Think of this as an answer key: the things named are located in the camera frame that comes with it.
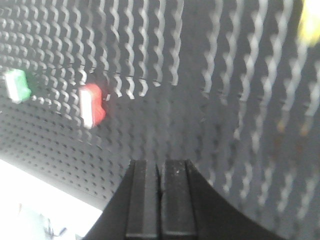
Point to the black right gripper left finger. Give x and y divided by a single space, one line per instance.
133 211

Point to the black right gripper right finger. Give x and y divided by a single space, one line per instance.
192 210

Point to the yellow rotary knob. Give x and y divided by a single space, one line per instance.
309 23

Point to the white standing desk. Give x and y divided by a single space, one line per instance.
61 207

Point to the black perforated pegboard panel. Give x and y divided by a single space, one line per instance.
226 84

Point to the red toggle switch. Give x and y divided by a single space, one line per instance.
91 105

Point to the green toggle switch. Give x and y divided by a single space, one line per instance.
17 86

